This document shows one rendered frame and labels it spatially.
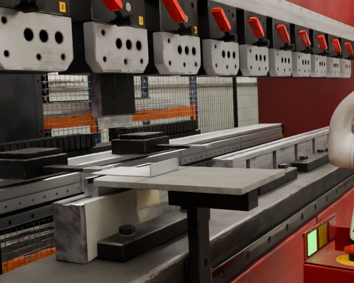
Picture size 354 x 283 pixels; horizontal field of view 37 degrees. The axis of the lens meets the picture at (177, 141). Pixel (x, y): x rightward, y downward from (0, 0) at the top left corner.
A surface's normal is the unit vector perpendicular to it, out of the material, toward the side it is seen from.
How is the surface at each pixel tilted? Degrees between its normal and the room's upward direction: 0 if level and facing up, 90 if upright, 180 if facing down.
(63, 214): 90
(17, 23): 90
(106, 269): 0
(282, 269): 90
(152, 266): 0
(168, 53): 90
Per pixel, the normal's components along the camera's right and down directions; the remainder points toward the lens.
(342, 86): -0.51, 0.10
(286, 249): 0.86, 0.00
